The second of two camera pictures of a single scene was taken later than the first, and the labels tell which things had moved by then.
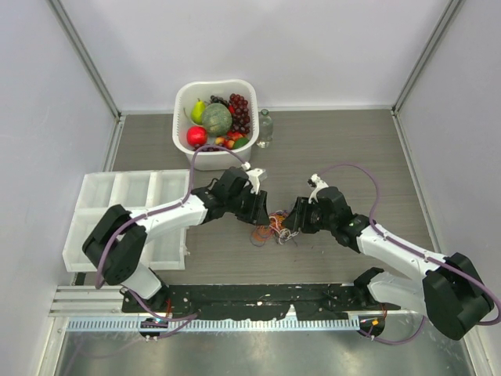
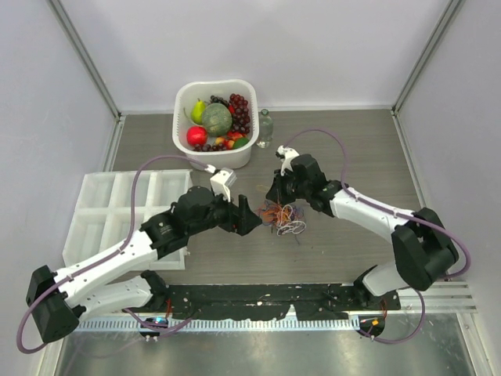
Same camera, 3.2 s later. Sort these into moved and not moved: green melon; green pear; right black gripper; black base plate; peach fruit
Moved: right black gripper
Not moved: black base plate; peach fruit; green melon; green pear
